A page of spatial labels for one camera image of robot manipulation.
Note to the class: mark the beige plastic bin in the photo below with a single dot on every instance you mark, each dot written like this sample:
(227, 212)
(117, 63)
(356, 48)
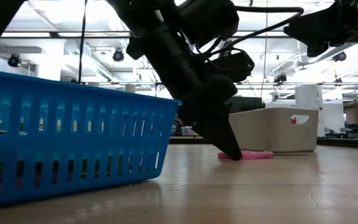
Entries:
(275, 130)

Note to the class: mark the black ceiling camera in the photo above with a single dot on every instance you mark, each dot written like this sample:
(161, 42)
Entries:
(280, 78)
(14, 60)
(340, 56)

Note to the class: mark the white pillar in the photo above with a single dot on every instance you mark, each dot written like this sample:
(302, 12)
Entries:
(309, 96)

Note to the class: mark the black desk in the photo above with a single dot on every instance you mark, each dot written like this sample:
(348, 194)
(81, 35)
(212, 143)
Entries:
(350, 143)

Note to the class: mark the blue slotted plastic basket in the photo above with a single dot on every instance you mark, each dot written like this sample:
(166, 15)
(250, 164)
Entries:
(73, 140)

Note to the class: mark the clear plastic container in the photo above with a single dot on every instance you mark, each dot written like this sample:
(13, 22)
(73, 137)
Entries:
(186, 130)

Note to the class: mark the black monitor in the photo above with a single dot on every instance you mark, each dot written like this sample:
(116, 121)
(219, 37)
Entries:
(250, 104)

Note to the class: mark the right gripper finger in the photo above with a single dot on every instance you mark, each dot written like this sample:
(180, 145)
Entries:
(312, 29)
(317, 49)

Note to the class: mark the long ceiling light strip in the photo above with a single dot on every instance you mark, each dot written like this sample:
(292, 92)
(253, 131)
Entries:
(64, 33)

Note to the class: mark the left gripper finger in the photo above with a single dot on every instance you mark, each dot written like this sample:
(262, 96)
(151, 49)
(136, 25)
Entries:
(222, 133)

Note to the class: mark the small grey ceiling fixture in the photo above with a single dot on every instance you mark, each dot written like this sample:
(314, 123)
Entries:
(118, 55)

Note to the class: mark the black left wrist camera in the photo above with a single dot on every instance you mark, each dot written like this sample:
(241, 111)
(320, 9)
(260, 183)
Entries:
(213, 18)

